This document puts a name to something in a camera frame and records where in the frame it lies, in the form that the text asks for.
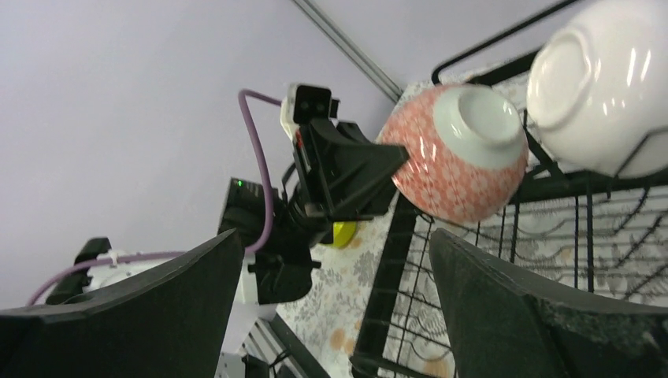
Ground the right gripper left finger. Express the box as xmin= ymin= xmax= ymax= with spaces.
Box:
xmin=1 ymin=230 xmax=244 ymax=377

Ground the lime green bowl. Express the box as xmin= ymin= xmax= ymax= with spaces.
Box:
xmin=320 ymin=221 xmax=357 ymax=248

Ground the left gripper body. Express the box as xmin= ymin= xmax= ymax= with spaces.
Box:
xmin=287 ymin=118 xmax=377 ymax=225

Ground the black wire dish rack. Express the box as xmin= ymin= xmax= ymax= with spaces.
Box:
xmin=348 ymin=0 xmax=668 ymax=378

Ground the white bowl top tier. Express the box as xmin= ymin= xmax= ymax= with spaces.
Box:
xmin=526 ymin=1 xmax=667 ymax=178

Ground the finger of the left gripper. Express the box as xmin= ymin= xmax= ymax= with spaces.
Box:
xmin=307 ymin=119 xmax=410 ymax=220

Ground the floral table mat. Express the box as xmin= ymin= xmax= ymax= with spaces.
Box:
xmin=279 ymin=117 xmax=667 ymax=377

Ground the pink patterned bowl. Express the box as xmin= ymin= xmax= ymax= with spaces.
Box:
xmin=379 ymin=84 xmax=529 ymax=224

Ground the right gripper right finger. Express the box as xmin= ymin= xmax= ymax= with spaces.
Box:
xmin=429 ymin=229 xmax=667 ymax=377

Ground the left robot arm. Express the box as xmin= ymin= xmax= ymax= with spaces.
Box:
xmin=41 ymin=118 xmax=409 ymax=339

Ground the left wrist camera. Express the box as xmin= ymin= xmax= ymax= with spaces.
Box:
xmin=280 ymin=83 xmax=340 ymax=142

